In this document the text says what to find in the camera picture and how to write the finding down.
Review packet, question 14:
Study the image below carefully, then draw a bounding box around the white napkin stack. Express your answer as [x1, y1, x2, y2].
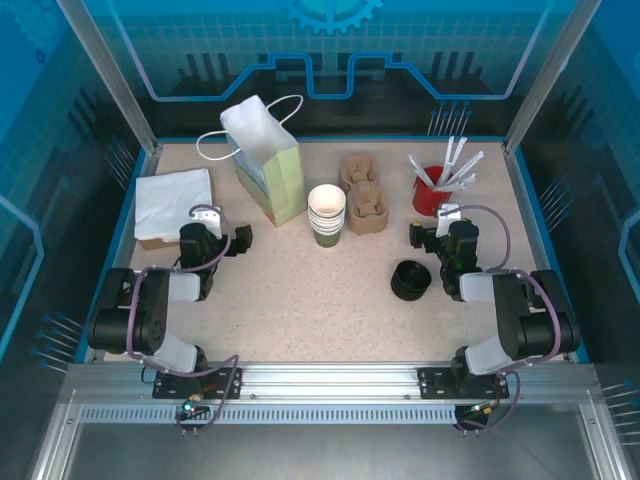
[134, 168, 211, 242]

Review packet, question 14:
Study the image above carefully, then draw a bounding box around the paper bag with white handles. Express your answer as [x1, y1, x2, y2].
[196, 94, 305, 229]

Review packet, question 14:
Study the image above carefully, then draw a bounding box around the brown pulp cup carrier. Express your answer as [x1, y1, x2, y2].
[339, 155, 390, 221]

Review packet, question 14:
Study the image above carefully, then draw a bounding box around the red straw holder cup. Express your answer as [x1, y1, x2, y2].
[412, 165, 454, 218]

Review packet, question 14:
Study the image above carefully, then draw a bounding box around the brown pulp carrier stack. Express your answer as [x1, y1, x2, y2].
[339, 167, 392, 237]

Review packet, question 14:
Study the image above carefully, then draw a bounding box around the black lid stack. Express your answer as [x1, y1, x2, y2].
[390, 272, 431, 302]

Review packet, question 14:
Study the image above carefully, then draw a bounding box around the green paper cup stack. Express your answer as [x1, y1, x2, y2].
[308, 204, 347, 249]

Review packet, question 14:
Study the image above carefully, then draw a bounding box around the steel front shelf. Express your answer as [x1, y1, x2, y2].
[29, 389, 631, 480]

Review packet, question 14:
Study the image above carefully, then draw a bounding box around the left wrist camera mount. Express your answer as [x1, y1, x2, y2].
[191, 204, 225, 237]

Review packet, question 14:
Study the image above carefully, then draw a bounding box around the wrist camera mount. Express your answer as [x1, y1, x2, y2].
[191, 204, 225, 237]
[435, 202, 464, 239]

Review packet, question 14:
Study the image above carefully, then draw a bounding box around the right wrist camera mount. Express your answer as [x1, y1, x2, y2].
[435, 202, 464, 239]

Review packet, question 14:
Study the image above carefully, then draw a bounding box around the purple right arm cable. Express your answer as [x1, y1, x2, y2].
[447, 203, 564, 436]

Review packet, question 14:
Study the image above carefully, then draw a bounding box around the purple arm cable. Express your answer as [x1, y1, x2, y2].
[447, 203, 564, 436]
[125, 203, 241, 436]

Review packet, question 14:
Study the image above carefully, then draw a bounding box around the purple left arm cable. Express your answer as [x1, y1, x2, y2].
[125, 203, 241, 436]

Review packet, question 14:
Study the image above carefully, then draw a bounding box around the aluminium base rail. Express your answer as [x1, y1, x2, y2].
[64, 362, 601, 401]

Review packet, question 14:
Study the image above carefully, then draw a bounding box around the aluminium frame post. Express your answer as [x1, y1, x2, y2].
[502, 0, 607, 156]
[54, 0, 162, 156]

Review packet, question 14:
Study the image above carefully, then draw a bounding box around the slotted grey cable duct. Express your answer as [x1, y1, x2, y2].
[77, 405, 461, 425]

